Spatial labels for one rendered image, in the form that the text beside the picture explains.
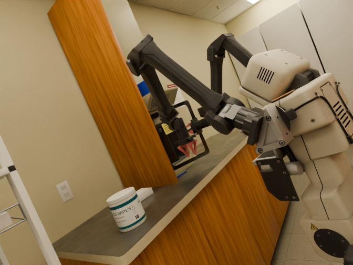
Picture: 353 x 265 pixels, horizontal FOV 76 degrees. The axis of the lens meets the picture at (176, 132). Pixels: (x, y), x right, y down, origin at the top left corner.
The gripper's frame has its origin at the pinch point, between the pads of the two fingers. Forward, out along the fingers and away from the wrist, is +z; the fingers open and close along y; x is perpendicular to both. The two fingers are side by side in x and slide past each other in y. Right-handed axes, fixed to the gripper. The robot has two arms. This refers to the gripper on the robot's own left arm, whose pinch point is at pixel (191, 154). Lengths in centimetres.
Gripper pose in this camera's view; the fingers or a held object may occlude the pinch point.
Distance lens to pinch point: 118.1
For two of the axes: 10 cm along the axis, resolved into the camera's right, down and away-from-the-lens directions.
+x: -5.5, 2.8, -7.9
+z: 3.9, 9.2, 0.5
